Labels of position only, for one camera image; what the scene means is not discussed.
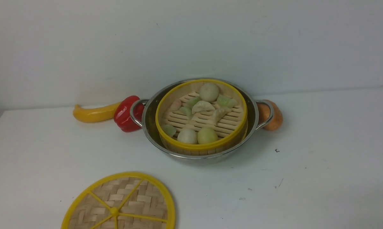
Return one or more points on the green dumpling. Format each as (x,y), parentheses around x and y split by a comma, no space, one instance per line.
(227,102)
(191,102)
(187,112)
(169,130)

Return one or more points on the white round bun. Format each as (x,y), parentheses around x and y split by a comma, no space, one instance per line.
(209,92)
(188,136)

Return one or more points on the white dumpling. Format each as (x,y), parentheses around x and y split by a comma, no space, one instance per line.
(218,114)
(202,106)

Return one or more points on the yellow bamboo steamer lid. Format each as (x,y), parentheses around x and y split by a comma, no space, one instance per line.
(128,200)

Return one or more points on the red bell pepper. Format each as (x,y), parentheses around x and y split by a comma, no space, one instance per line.
(122,117)

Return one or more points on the orange brown potato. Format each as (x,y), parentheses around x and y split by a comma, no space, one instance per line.
(275,119)

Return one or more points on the yellow bamboo steamer basket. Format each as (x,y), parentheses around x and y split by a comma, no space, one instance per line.
(201,121)

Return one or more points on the pink dumpling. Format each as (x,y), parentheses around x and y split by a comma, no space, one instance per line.
(176,105)

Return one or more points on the yellow banana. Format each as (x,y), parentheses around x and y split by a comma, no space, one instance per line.
(95,115)

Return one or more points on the yellow round bun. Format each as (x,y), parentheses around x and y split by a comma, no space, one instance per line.
(206,135)

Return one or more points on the stainless steel pot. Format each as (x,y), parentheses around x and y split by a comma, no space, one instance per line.
(142,112)

